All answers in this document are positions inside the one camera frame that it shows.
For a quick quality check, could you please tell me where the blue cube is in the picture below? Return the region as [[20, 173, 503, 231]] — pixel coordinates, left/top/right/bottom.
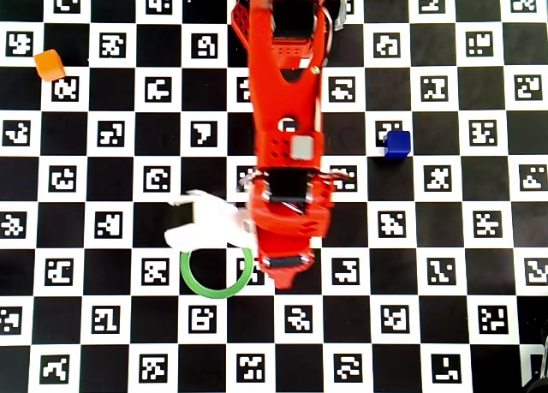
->
[[383, 129, 413, 160]]

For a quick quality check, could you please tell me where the orange cube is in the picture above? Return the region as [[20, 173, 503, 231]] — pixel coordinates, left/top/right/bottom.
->
[[33, 48, 67, 83]]

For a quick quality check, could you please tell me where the green flat ring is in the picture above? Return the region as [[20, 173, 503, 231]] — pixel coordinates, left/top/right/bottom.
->
[[179, 245, 255, 301]]

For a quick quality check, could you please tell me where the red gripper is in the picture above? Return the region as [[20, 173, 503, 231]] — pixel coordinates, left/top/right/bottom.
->
[[246, 168, 336, 292]]

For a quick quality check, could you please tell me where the black white marker checkerboard mat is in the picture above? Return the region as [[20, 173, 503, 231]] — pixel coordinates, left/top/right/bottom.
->
[[0, 0, 548, 393]]

